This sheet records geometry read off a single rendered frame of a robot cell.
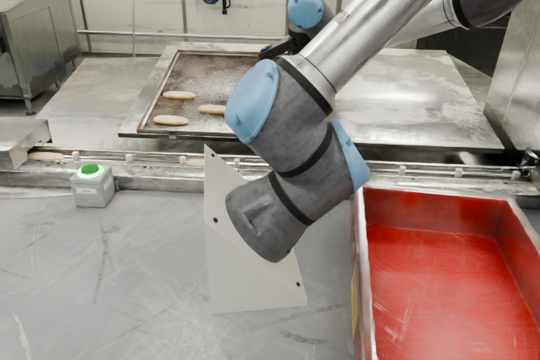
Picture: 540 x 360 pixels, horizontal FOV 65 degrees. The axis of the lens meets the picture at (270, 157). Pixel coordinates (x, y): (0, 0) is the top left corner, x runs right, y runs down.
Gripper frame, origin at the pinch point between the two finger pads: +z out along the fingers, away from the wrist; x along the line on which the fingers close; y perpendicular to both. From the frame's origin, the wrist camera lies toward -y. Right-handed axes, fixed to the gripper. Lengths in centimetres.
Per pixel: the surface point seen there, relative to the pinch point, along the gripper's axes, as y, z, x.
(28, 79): -225, 99, 141
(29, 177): -57, 7, -41
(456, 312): 39, 3, -59
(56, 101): -86, 19, 8
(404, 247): 32, 6, -44
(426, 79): 41, 6, 30
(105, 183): -35, 3, -42
